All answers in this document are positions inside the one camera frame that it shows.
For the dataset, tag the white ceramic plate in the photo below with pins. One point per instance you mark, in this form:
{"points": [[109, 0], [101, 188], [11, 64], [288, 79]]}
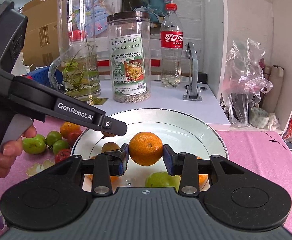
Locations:
{"points": [[184, 133]]}

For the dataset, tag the orange mandarin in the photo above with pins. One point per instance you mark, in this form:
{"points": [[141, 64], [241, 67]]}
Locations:
{"points": [[67, 128], [145, 148]]}

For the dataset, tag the blue tool box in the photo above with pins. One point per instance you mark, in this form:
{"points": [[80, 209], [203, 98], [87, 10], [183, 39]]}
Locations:
{"points": [[41, 75]]}

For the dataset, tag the red tomato back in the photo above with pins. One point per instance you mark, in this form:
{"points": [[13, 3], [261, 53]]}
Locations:
{"points": [[73, 136]]}

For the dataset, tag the cardboard box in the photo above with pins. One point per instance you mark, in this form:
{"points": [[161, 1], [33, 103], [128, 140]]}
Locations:
{"points": [[41, 40]]}

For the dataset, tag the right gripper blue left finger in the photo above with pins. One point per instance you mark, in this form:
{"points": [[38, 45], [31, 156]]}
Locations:
{"points": [[112, 163]]}

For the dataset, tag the orange mandarin front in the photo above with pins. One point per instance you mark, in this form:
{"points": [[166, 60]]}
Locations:
{"points": [[145, 148]]}

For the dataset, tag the small brown longan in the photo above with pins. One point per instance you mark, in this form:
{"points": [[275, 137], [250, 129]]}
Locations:
{"points": [[107, 134]]}

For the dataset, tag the small green fruit left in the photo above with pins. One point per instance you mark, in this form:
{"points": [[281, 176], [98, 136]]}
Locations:
{"points": [[53, 137]]}

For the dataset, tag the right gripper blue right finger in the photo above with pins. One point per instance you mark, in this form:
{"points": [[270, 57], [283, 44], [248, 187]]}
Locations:
{"points": [[184, 165]]}

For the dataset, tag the pink floral tablecloth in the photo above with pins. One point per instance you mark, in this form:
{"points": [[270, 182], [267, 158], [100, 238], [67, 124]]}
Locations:
{"points": [[264, 153]]}

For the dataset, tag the glass vase with plant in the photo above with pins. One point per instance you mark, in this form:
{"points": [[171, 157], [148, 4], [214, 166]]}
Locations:
{"points": [[77, 48]]}

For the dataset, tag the cola bottle red label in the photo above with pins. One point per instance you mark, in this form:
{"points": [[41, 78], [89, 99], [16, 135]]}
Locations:
{"points": [[171, 47]]}

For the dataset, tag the white shelf unit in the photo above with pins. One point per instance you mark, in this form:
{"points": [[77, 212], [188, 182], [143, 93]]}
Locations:
{"points": [[268, 22]]}

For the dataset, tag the clear plastic bag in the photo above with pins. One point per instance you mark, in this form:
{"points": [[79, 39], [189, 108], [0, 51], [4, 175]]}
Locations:
{"points": [[244, 81]]}

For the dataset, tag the small green fruit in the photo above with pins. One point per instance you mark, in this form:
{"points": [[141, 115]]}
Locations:
{"points": [[60, 145], [53, 137]]}

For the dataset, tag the person left hand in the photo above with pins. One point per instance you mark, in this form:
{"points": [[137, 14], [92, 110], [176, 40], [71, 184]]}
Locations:
{"points": [[12, 149]]}

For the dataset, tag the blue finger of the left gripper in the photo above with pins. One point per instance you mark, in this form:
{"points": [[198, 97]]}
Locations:
{"points": [[110, 125]]}

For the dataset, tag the orange mandarin back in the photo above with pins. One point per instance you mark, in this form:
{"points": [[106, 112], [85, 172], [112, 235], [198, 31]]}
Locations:
{"points": [[67, 128]]}

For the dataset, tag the large green fruit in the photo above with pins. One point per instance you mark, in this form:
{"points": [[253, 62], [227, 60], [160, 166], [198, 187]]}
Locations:
{"points": [[35, 145]]}

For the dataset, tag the small green fruit right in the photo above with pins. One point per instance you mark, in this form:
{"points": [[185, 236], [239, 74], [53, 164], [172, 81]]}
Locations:
{"points": [[60, 145]]}

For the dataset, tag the green fruit on plate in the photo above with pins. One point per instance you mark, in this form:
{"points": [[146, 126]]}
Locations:
{"points": [[163, 179]]}

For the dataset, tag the red apple front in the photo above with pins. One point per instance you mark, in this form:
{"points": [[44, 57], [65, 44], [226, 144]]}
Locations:
{"points": [[61, 155]]}

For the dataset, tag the small orange on plate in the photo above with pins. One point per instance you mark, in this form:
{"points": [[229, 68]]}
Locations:
{"points": [[202, 179]]}

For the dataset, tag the grey bracket right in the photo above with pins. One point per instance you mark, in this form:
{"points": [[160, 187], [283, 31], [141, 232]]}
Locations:
{"points": [[193, 91]]}

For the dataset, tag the clear plastic seed jar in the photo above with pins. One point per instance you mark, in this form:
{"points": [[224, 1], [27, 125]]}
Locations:
{"points": [[129, 55]]}

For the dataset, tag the brown longan on plate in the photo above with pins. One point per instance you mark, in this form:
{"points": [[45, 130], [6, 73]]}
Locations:
{"points": [[109, 146]]}

